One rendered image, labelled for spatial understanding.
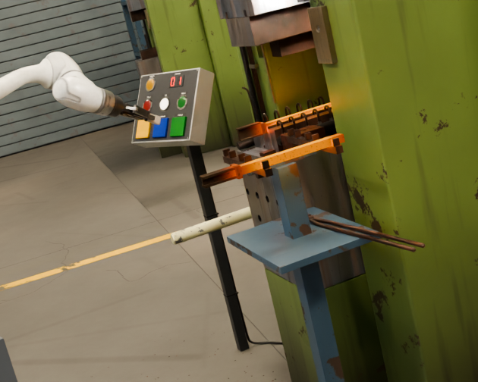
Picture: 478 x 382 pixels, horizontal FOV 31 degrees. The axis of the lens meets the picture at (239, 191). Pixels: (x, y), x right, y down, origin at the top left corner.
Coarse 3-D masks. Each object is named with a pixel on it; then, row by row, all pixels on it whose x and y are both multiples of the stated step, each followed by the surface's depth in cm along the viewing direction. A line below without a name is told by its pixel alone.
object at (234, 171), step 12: (312, 144) 227; (324, 144) 228; (276, 156) 224; (288, 156) 225; (228, 168) 220; (240, 168) 219; (252, 168) 222; (204, 180) 218; (216, 180) 219; (228, 180) 220
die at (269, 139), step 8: (320, 112) 290; (328, 112) 287; (296, 120) 287; (304, 120) 283; (312, 120) 283; (320, 120) 285; (328, 120) 286; (272, 128) 282; (280, 128) 280; (288, 128) 281; (264, 136) 288; (272, 136) 282; (256, 144) 297; (264, 144) 290; (272, 144) 284
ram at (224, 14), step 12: (216, 0) 290; (228, 0) 280; (240, 0) 272; (252, 0) 264; (264, 0) 265; (276, 0) 267; (288, 0) 269; (228, 12) 283; (240, 12) 275; (252, 12) 266; (264, 12) 266
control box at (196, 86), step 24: (168, 72) 330; (192, 72) 321; (144, 96) 338; (168, 96) 328; (192, 96) 318; (168, 120) 325; (192, 120) 316; (144, 144) 336; (168, 144) 329; (192, 144) 322
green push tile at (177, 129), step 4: (172, 120) 322; (176, 120) 321; (180, 120) 319; (184, 120) 318; (172, 124) 322; (176, 124) 320; (180, 124) 319; (184, 124) 318; (172, 128) 322; (176, 128) 320; (180, 128) 319; (184, 128) 318; (172, 132) 321; (176, 132) 320; (180, 132) 318; (184, 132) 318; (172, 136) 322; (176, 136) 321
